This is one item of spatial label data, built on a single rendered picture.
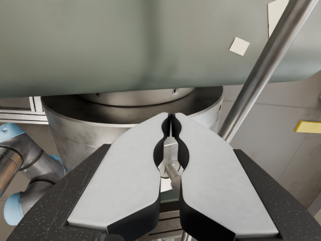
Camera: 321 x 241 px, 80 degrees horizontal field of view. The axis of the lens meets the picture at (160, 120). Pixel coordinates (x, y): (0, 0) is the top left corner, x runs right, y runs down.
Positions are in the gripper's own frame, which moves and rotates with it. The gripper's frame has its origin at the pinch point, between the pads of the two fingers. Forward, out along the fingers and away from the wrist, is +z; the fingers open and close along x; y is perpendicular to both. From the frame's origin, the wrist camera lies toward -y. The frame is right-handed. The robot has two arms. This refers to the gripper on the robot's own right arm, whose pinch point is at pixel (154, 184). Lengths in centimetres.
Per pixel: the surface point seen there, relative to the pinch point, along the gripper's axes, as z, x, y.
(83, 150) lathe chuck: -11.3, 13.9, -24.2
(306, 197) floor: 233, -108, 192
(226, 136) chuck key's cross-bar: 2.4, 24.0, -32.0
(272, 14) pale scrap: 8.0, 18.0, -40.2
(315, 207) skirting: 250, -101, 210
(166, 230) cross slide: 6.6, -10.6, 41.5
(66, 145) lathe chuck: -14.1, 11.8, -23.8
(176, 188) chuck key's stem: -0.1, 19.6, -21.5
